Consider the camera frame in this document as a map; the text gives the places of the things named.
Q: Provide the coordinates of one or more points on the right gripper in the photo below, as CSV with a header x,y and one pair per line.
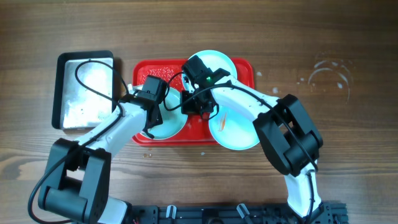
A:
x,y
199,106

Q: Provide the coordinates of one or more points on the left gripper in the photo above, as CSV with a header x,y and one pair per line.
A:
x,y
154,117

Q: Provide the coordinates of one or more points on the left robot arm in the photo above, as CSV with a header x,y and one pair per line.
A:
x,y
76,180

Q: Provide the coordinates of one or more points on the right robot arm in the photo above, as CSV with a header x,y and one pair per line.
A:
x,y
287,135

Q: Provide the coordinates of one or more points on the red plastic tray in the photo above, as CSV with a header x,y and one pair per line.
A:
x,y
196,131

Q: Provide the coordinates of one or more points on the mint plate with orange stain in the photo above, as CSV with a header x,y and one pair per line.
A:
x,y
231,130

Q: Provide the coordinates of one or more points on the black metal basin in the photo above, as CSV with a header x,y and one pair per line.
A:
x,y
75,107

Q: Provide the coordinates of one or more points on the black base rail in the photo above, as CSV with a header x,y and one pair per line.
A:
x,y
280,213

